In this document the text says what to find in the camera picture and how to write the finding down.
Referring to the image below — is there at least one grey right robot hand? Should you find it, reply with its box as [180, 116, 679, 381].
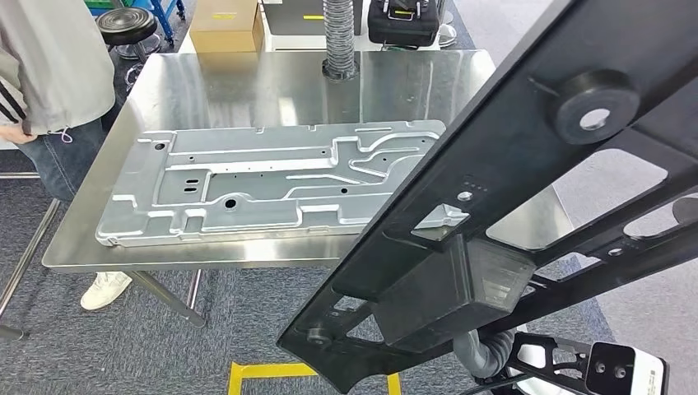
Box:
[452, 329, 516, 380]

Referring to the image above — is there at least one person's hand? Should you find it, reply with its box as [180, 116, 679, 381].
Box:
[0, 126, 38, 146]

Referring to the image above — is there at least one black plastic panel part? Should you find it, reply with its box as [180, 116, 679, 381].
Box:
[276, 0, 698, 395]

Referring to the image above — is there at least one stainless steel workbench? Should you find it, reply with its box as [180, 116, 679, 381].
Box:
[41, 49, 576, 329]

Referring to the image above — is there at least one person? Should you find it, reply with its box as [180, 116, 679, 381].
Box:
[0, 0, 133, 312]

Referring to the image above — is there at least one black round stool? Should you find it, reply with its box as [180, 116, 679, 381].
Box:
[95, 6, 163, 62]

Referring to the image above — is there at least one yellow floor tape square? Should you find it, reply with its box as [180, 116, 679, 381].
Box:
[227, 361, 403, 395]

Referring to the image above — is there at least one brown cardboard box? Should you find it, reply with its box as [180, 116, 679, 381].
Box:
[188, 0, 266, 54]

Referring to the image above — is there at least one stamped grey metal plate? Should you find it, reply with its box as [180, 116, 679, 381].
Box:
[95, 119, 471, 248]

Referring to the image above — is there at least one grey equipment box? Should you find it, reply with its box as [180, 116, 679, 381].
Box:
[260, 0, 365, 38]

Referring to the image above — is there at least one chrome pole base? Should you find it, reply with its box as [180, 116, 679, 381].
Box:
[435, 0, 459, 49]

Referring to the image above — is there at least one black carry case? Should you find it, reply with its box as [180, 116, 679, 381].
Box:
[366, 0, 442, 49]

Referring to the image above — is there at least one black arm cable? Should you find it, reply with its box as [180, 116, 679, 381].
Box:
[468, 373, 524, 395]

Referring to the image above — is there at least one black camera bracket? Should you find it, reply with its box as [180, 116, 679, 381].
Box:
[504, 331, 595, 395]

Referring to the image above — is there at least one steel frame side table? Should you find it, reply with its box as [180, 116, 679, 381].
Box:
[0, 171, 61, 342]

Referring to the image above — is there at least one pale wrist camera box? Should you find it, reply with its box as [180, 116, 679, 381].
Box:
[584, 342, 671, 395]

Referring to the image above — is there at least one grey ribbed flexible hose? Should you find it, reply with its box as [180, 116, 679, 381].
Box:
[321, 0, 361, 81]

